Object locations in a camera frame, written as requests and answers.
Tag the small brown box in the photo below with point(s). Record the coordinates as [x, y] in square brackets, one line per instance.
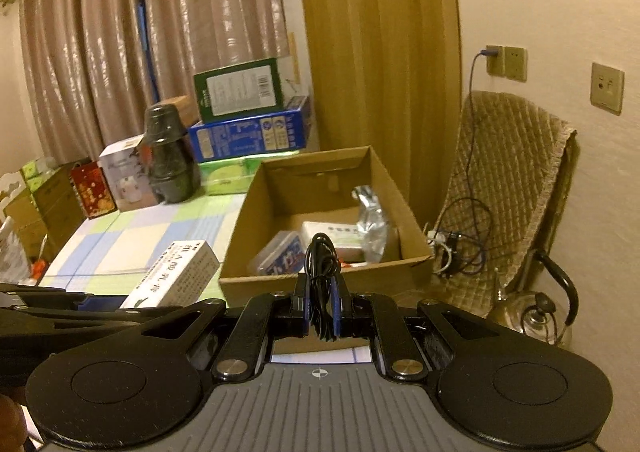
[182, 110]

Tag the dark green vase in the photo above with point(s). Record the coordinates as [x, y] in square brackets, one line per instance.
[167, 157]

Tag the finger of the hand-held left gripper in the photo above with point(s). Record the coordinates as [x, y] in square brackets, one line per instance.
[100, 319]
[60, 297]

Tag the red gift box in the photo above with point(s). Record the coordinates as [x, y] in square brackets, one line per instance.
[95, 189]

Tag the white cardboard hanger piece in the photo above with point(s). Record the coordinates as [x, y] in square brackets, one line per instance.
[10, 189]

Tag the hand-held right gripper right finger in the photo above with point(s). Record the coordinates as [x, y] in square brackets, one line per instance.
[340, 304]

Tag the blue carton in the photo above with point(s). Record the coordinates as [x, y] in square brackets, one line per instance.
[250, 135]

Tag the person's left hand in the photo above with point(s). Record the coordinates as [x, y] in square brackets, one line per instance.
[10, 424]

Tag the clear plastic box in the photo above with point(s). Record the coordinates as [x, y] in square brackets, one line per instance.
[275, 257]

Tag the white medicine box red print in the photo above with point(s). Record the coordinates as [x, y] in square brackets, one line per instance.
[170, 277]

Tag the white slim box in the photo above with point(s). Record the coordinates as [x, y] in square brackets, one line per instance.
[332, 242]

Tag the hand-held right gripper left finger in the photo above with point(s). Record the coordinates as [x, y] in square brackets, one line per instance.
[306, 304]

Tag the brown shiny curtain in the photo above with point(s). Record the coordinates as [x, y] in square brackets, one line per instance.
[150, 22]

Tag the pale green tissue pack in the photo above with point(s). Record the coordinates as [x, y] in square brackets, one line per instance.
[37, 173]

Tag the white humidifier box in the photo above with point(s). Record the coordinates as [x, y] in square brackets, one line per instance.
[125, 177]

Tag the yellow curtain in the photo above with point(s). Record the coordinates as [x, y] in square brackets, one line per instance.
[375, 42]

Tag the quilted chair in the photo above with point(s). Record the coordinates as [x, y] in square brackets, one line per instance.
[510, 172]

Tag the silver foil bag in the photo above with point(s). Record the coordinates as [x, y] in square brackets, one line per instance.
[372, 227]

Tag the green carton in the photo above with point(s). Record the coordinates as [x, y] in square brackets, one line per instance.
[240, 90]

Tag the large cardboard box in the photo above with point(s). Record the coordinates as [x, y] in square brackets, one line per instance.
[320, 192]

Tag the beige wall socket plate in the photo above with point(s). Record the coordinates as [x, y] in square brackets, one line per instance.
[607, 87]
[496, 60]
[516, 63]

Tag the brown cardboard box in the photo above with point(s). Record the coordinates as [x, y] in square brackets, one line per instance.
[22, 229]
[55, 197]

